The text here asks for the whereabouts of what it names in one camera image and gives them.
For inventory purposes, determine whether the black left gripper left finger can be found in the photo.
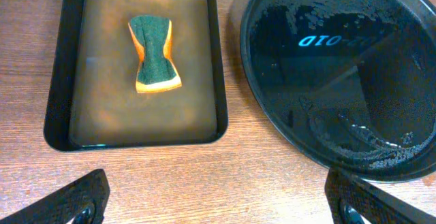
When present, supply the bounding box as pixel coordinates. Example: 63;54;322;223
1;169;110;224

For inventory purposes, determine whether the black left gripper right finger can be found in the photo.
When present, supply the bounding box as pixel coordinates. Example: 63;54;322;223
324;168;435;224

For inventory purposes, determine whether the orange green scrub sponge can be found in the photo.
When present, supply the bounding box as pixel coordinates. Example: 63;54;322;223
128;15;182;93

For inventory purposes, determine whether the black rectangular tray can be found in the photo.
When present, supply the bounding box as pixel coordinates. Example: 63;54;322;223
44;0;228;151

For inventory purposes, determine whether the black round tray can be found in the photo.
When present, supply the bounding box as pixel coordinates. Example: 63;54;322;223
240;0;435;182

